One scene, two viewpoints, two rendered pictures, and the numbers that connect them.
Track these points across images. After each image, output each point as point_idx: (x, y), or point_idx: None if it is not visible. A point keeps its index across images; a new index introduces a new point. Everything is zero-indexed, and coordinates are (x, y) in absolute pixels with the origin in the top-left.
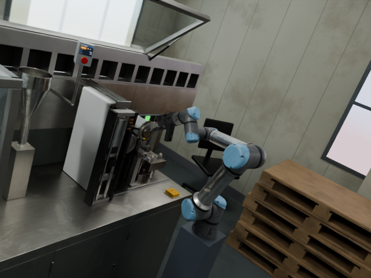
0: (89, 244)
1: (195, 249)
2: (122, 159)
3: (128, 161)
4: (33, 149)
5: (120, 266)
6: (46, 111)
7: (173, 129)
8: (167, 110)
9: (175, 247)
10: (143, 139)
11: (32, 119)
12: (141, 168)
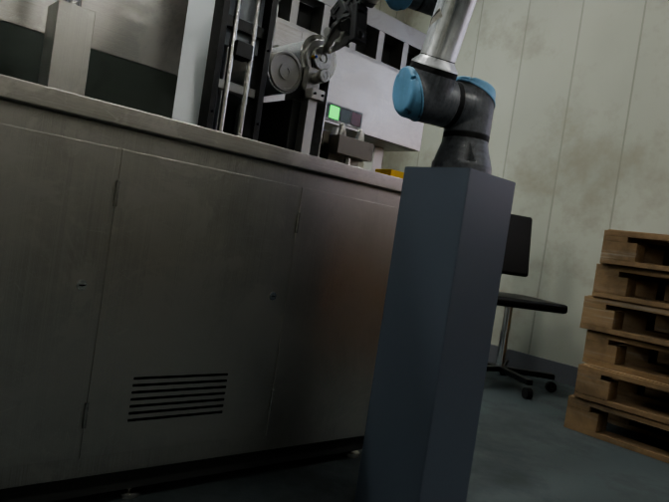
0: (203, 183)
1: (443, 192)
2: (266, 52)
3: (292, 115)
4: (93, 11)
5: (290, 310)
6: (131, 24)
7: (364, 18)
8: (372, 108)
9: (400, 221)
10: (312, 58)
11: (106, 32)
12: (325, 157)
